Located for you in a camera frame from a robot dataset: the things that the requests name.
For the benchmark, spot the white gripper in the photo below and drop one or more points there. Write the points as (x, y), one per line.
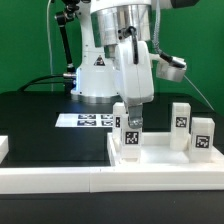
(134, 82)

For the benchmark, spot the white square table top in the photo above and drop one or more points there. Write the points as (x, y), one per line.
(155, 149)

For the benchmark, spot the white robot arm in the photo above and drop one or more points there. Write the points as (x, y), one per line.
(104, 25)

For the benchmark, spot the white base tag plate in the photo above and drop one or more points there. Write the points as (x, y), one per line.
(78, 120)

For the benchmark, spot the white U-shaped obstacle fence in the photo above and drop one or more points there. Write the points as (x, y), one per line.
(154, 177)

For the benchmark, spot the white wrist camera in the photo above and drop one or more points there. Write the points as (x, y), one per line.
(173, 71)

